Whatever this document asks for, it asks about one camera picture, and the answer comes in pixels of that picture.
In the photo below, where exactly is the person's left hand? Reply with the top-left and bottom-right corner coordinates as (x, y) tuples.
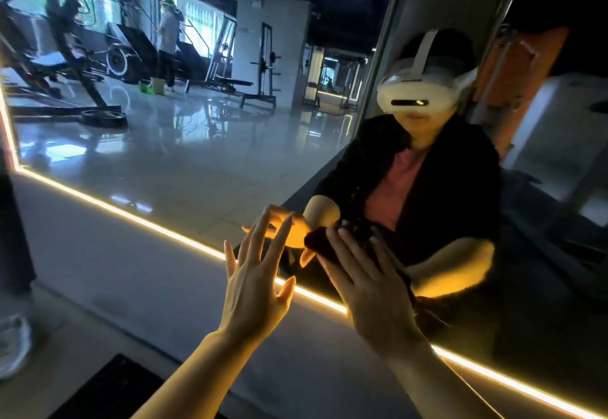
(219, 211), (298, 347)

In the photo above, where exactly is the person's right hand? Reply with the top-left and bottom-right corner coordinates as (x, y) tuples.
(315, 226), (425, 360)

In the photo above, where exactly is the dark brown cleaning cloth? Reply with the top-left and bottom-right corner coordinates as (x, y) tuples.
(303, 221), (378, 265)

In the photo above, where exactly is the large wall mirror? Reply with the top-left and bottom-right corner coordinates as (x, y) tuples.
(0, 0), (608, 419)

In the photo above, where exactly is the person's left forearm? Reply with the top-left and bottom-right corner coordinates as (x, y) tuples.
(131, 328), (269, 419)

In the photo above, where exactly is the black floor mat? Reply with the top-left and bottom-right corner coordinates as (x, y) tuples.
(47, 353), (229, 419)

